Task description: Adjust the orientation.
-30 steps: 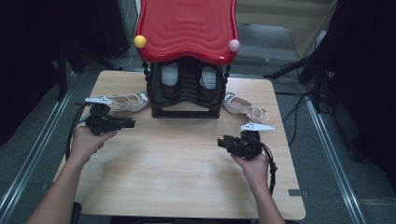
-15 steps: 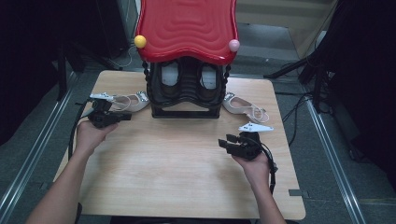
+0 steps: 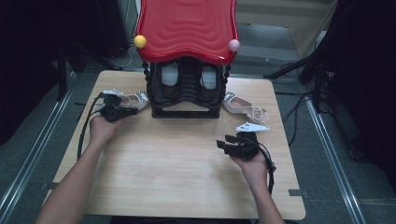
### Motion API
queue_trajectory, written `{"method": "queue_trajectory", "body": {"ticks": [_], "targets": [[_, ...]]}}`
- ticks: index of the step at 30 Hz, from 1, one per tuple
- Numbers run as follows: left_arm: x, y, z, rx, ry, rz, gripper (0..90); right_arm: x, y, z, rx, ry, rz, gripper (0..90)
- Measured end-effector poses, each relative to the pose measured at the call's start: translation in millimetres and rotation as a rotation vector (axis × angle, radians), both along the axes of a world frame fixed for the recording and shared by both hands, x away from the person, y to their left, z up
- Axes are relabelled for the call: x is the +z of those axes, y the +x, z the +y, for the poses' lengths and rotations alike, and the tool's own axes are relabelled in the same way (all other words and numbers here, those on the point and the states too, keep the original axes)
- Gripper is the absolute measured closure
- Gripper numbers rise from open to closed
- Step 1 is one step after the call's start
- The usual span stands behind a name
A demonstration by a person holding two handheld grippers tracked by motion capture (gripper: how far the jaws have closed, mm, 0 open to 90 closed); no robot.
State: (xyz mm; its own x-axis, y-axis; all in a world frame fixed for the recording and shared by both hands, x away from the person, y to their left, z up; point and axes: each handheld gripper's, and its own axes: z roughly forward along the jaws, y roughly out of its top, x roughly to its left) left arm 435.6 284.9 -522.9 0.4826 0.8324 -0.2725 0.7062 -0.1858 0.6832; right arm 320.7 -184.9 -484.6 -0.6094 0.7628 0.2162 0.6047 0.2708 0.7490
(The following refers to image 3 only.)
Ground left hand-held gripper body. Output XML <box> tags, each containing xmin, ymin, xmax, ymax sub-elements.
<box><xmin>98</xmin><ymin>89</ymin><xmax>125</xmax><ymax>123</ymax></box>

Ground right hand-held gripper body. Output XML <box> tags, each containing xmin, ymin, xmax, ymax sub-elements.
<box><xmin>229</xmin><ymin>121</ymin><xmax>271</xmax><ymax>162</ymax></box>

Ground white strappy sandal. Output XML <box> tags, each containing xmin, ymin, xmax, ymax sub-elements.
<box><xmin>222</xmin><ymin>91</ymin><xmax>271</xmax><ymax>129</ymax></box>
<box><xmin>92</xmin><ymin>90</ymin><xmax>150</xmax><ymax>114</ymax></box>

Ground black leather shoe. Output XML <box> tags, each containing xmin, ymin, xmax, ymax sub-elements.
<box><xmin>157</xmin><ymin>60</ymin><xmax>183</xmax><ymax>100</ymax></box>
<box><xmin>195</xmin><ymin>61</ymin><xmax>220</xmax><ymax>101</ymax></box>

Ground red and black shoe rack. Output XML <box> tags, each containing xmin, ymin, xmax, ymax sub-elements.
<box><xmin>134</xmin><ymin>0</ymin><xmax>241</xmax><ymax>119</ymax></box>

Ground person's left hand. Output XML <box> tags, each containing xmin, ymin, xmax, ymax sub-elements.
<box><xmin>89</xmin><ymin>113</ymin><xmax>126</xmax><ymax>147</ymax></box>

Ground person's right hand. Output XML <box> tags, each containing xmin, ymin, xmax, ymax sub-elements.
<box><xmin>229</xmin><ymin>150</ymin><xmax>271</xmax><ymax>191</ymax></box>

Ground black metal stand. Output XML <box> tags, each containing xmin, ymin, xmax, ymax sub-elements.
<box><xmin>55</xmin><ymin>40</ymin><xmax>69</xmax><ymax>102</ymax></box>

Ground grey tape strip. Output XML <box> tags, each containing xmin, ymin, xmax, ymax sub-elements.
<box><xmin>288</xmin><ymin>189</ymin><xmax>311</xmax><ymax>199</ymax></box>
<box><xmin>39</xmin><ymin>181</ymin><xmax>60</xmax><ymax>191</ymax></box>

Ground black tripod leg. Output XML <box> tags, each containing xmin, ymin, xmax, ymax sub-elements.
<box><xmin>263</xmin><ymin>56</ymin><xmax>314</xmax><ymax>79</ymax></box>

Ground dark curtain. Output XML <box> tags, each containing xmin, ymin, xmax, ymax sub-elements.
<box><xmin>298</xmin><ymin>0</ymin><xmax>396</xmax><ymax>188</ymax></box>
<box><xmin>0</xmin><ymin>0</ymin><xmax>132</xmax><ymax>146</ymax></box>

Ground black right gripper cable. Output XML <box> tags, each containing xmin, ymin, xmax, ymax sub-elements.
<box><xmin>247</xmin><ymin>135</ymin><xmax>277</xmax><ymax>196</ymax></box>

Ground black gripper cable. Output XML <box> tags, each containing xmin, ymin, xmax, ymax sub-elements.
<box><xmin>247</xmin><ymin>135</ymin><xmax>277</xmax><ymax>196</ymax></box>
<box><xmin>77</xmin><ymin>91</ymin><xmax>106</xmax><ymax>161</ymax></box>

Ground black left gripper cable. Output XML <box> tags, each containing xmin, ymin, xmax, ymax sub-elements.
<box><xmin>77</xmin><ymin>91</ymin><xmax>106</xmax><ymax>161</ymax></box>

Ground thin white floor cable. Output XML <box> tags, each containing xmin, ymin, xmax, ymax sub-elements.
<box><xmin>108</xmin><ymin>46</ymin><xmax>138</xmax><ymax>69</ymax></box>

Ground black floor cables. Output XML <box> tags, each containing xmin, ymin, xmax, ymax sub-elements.
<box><xmin>280</xmin><ymin>92</ymin><xmax>313</xmax><ymax>147</ymax></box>

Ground metal floor rail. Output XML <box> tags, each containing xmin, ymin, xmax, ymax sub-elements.
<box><xmin>305</xmin><ymin>98</ymin><xmax>368</xmax><ymax>224</ymax></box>
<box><xmin>0</xmin><ymin>71</ymin><xmax>78</xmax><ymax>218</ymax></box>

